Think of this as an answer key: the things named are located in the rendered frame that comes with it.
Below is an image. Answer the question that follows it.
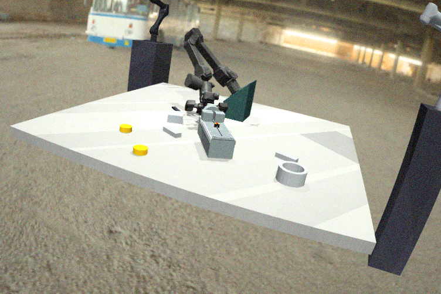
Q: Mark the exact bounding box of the yellow round disc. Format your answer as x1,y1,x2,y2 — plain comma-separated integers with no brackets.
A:
120,124,132,133
133,144,148,156

